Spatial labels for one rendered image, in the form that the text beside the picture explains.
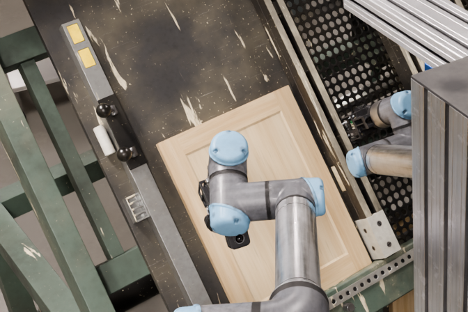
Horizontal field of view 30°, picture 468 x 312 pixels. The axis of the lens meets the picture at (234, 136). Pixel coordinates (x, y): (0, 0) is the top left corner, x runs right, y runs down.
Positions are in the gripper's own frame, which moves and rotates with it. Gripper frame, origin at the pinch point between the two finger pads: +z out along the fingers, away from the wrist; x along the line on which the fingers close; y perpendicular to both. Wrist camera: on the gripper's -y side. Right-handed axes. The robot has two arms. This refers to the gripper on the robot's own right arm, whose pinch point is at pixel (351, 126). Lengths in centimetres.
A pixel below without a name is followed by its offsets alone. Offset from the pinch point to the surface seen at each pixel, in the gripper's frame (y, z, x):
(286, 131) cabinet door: 19.8, 0.6, -6.6
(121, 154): 71, -14, -19
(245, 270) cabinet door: 49, 0, 23
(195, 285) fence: 64, -3, 19
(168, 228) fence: 64, -3, 3
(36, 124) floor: 19, 298, -72
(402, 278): 7.8, -2.7, 45.5
